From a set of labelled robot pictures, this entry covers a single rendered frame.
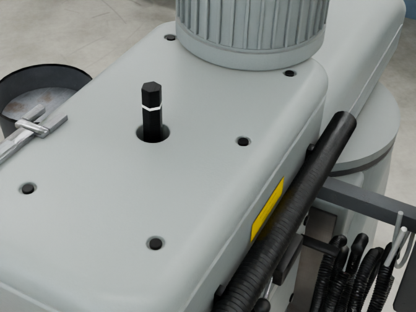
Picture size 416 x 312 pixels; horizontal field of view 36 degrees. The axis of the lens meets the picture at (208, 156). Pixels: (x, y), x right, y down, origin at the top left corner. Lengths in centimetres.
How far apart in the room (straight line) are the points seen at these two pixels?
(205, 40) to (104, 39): 386
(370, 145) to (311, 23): 48
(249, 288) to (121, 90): 28
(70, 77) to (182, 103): 249
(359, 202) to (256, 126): 36
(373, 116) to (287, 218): 63
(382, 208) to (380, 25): 40
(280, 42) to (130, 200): 29
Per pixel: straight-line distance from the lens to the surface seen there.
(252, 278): 66
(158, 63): 80
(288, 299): 118
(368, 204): 101
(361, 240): 108
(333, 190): 102
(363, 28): 121
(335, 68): 107
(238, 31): 77
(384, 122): 131
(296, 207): 73
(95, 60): 440
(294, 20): 78
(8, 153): 67
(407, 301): 101
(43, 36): 474
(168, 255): 56
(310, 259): 127
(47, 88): 326
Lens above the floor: 232
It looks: 41 degrees down
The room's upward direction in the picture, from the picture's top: 2 degrees clockwise
